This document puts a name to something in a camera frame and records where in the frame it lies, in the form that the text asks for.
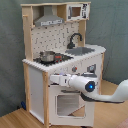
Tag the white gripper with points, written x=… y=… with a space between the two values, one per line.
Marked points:
x=62 y=80

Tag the white oven door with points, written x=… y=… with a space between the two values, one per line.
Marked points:
x=66 y=107

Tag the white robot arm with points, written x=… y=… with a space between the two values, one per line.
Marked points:
x=90 y=88

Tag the wooden toy kitchen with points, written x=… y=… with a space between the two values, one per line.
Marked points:
x=57 y=38

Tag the right red stove knob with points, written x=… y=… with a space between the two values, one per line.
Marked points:
x=74 y=69

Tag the black toy stovetop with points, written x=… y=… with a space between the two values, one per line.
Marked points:
x=58 y=58

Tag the small metal pot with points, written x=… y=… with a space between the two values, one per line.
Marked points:
x=47 y=56

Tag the grey toy sink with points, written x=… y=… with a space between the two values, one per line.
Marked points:
x=79 y=51

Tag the white cabinet door with dispenser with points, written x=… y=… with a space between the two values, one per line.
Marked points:
x=92 y=65

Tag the grey range hood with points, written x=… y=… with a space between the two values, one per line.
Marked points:
x=48 y=18

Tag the toy microwave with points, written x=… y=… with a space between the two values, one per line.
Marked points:
x=78 y=11

